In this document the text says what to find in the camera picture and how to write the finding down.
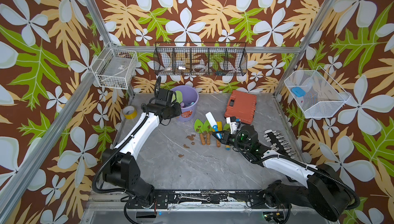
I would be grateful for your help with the red plastic tool case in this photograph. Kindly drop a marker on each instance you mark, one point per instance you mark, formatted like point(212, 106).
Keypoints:
point(241, 105)

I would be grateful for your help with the blue item in basket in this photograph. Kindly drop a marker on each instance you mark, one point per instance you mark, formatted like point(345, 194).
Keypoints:
point(298, 91)

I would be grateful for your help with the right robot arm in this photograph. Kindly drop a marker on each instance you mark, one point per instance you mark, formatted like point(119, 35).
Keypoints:
point(319, 186)

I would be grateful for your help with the purple plastic bucket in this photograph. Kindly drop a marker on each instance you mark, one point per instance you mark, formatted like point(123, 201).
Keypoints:
point(190, 95)

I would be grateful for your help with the black wire basket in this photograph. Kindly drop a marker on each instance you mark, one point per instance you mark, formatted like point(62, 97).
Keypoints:
point(199, 58)

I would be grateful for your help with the yellow tape roll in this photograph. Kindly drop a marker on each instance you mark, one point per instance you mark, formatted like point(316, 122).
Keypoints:
point(129, 112)

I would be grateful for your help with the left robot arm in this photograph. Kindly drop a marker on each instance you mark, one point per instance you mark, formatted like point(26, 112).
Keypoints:
point(119, 171)

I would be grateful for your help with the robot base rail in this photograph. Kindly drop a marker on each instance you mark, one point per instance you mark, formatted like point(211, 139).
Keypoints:
point(199, 199)

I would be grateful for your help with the white wire basket left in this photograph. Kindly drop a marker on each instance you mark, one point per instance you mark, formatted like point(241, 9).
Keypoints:
point(114, 67)

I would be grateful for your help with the green trowel yellow handle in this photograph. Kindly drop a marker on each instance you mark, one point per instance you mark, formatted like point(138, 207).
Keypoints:
point(227, 128)

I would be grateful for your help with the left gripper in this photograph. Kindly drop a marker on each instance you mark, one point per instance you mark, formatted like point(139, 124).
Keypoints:
point(178, 110)

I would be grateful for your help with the lime trowel wooden handle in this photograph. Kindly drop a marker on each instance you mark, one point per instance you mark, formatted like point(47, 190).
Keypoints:
point(178, 96)

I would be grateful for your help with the green trowel wooden handle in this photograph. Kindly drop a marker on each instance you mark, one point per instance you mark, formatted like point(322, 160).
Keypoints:
point(207, 130)
point(199, 128)

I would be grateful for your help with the white wire basket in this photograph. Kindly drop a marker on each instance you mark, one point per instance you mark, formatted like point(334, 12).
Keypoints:
point(324, 96)
point(114, 67)

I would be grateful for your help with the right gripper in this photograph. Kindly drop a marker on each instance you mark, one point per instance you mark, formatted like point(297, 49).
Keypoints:
point(225, 138)

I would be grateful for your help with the white wire basket right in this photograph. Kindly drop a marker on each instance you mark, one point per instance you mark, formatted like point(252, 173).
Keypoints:
point(324, 96)

